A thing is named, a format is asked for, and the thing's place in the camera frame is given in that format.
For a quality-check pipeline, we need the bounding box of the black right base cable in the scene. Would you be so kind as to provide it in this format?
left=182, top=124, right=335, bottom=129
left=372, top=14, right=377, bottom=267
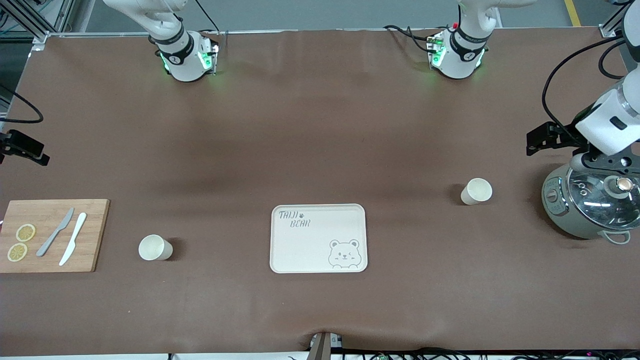
left=194, top=0, right=221, bottom=34

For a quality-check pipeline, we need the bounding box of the black base cable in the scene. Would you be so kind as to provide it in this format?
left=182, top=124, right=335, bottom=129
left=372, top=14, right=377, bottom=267
left=383, top=24, right=437, bottom=54
left=194, top=0, right=221, bottom=34

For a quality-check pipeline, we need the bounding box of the grey plastic knife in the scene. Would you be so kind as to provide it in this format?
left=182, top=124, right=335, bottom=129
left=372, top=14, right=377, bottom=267
left=36, top=207, right=75, bottom=258

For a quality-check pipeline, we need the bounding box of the brown table cover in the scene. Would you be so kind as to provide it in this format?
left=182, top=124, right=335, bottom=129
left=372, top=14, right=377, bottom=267
left=0, top=27, right=640, bottom=357

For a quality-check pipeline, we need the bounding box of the aluminium frame post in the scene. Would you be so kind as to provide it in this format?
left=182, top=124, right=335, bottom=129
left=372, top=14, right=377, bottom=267
left=599, top=0, right=640, bottom=39
left=0, top=0, right=67, bottom=43

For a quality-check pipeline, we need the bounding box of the bamboo cutting board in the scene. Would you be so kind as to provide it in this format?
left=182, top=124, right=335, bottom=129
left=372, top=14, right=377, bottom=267
left=0, top=199, right=111, bottom=274

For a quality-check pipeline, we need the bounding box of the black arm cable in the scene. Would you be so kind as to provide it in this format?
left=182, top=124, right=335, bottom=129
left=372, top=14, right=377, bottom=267
left=542, top=36, right=628, bottom=143
left=0, top=84, right=44, bottom=125

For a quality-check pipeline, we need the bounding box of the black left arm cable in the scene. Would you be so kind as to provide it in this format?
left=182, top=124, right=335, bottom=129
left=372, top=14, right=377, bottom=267
left=542, top=36, right=628, bottom=143

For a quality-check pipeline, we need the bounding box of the table edge clamp mount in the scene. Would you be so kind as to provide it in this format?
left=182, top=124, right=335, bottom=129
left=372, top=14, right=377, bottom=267
left=309, top=331, right=344, bottom=360

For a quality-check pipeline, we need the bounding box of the cream tray with bear print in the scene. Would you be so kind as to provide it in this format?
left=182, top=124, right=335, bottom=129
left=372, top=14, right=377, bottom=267
left=270, top=203, right=368, bottom=274

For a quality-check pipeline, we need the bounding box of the white plastic cup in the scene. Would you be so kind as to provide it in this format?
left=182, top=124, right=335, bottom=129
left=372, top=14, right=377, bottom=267
left=138, top=234, right=174, bottom=262
left=460, top=178, right=493, bottom=206

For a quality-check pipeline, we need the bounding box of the black left base cable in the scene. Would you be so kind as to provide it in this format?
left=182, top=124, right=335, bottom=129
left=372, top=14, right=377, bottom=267
left=383, top=24, right=437, bottom=54

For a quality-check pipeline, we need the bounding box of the white plastic knife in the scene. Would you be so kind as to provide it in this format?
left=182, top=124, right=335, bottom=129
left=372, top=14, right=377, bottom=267
left=59, top=212, right=87, bottom=267

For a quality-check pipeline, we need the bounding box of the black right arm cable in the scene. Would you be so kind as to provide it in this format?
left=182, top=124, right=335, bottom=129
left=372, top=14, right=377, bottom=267
left=0, top=84, right=44, bottom=125

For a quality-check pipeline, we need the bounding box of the glass pot lid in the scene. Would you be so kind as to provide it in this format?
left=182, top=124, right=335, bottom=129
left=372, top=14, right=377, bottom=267
left=567, top=167, right=640, bottom=231

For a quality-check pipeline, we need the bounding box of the grey-green cooking pot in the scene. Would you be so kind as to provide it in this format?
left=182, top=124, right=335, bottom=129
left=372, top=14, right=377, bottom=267
left=541, top=161, right=640, bottom=246

